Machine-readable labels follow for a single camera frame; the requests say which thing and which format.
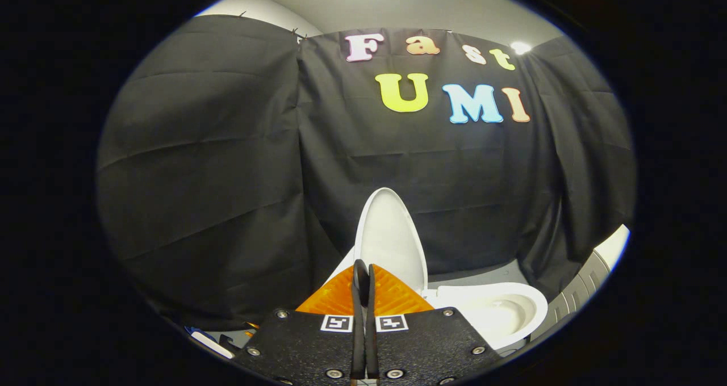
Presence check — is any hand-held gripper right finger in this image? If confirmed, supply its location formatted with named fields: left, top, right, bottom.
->
left=366, top=263, right=503, bottom=385

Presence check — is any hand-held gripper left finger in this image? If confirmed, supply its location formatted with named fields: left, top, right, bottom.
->
left=230, top=259, right=370, bottom=385

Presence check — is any white toilet bowl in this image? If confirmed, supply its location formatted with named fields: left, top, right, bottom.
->
left=327, top=249, right=549, bottom=354

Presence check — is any white blue-edged object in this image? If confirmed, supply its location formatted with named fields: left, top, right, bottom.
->
left=185, top=325, right=235, bottom=359

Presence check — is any black backdrop cloth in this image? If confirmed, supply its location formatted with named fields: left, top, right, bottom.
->
left=95, top=14, right=637, bottom=333

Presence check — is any grey cabinet with white top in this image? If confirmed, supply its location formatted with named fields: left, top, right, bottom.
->
left=528, top=224, right=631, bottom=341

